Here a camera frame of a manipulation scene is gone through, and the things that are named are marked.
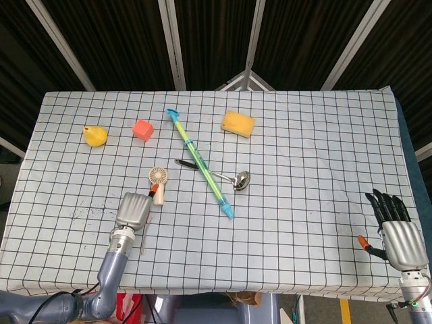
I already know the steel ladle black handle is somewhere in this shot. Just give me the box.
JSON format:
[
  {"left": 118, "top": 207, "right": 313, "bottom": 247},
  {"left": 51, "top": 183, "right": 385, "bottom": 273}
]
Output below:
[{"left": 173, "top": 158, "right": 252, "bottom": 194}]

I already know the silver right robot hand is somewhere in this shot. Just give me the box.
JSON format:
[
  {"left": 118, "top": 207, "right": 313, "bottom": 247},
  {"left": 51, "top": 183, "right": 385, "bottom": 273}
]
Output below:
[{"left": 357, "top": 188, "right": 429, "bottom": 271}]

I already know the green blue water squirter tube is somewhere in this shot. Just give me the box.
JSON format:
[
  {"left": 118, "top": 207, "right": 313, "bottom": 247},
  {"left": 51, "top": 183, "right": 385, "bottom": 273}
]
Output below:
[{"left": 165, "top": 108, "right": 236, "bottom": 221}]

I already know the brown paper bag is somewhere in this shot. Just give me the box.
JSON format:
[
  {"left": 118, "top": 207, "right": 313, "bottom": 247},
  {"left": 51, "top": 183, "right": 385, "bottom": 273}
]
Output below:
[{"left": 224, "top": 290, "right": 263, "bottom": 306}]

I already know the white aluminium frame post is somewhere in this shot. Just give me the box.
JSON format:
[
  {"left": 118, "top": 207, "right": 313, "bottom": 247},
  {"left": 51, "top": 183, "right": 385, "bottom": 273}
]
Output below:
[
  {"left": 0, "top": 136, "right": 26, "bottom": 160},
  {"left": 242, "top": 0, "right": 268, "bottom": 74},
  {"left": 157, "top": 0, "right": 187, "bottom": 91},
  {"left": 319, "top": 0, "right": 396, "bottom": 91},
  {"left": 414, "top": 142, "right": 432, "bottom": 163},
  {"left": 25, "top": 0, "right": 98, "bottom": 92}
]

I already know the white black grid tablecloth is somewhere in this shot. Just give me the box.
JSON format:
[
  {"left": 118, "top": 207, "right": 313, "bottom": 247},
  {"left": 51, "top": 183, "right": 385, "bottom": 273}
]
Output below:
[{"left": 0, "top": 88, "right": 432, "bottom": 304}]

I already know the pink cube block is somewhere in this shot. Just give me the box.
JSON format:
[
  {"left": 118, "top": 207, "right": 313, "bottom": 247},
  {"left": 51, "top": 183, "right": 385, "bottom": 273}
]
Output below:
[{"left": 132, "top": 119, "right": 155, "bottom": 142}]

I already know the yellow sponge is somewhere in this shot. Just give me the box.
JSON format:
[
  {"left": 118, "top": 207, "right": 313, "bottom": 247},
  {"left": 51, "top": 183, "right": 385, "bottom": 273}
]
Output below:
[{"left": 221, "top": 110, "right": 257, "bottom": 139}]

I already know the red bag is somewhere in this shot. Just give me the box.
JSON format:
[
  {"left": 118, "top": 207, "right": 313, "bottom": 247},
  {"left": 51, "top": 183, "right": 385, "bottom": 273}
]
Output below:
[{"left": 116, "top": 292, "right": 145, "bottom": 324}]

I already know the small beige handheld fan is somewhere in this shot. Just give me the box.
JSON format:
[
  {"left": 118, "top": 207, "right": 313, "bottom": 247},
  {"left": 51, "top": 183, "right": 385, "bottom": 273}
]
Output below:
[{"left": 148, "top": 167, "right": 169, "bottom": 206}]

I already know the yellow pear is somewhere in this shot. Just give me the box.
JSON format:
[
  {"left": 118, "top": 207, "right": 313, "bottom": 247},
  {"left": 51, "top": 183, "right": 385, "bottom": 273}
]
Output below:
[{"left": 83, "top": 125, "right": 109, "bottom": 148}]

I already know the blue-grey robot torso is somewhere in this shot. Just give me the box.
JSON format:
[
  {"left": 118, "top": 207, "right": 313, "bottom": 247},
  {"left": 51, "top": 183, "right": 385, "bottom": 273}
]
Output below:
[{"left": 144, "top": 293, "right": 281, "bottom": 324}]

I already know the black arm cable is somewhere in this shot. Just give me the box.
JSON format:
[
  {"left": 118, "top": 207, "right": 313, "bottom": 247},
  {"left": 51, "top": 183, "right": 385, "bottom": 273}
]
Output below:
[{"left": 32, "top": 286, "right": 102, "bottom": 324}]

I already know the white triangular frame brace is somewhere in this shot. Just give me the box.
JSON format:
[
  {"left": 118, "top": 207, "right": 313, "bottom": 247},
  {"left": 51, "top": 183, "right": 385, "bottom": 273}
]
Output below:
[{"left": 215, "top": 70, "right": 277, "bottom": 92}]

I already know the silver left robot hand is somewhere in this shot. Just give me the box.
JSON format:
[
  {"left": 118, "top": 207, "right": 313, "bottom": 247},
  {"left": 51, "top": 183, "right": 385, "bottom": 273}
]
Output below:
[{"left": 114, "top": 184, "right": 159, "bottom": 234}]

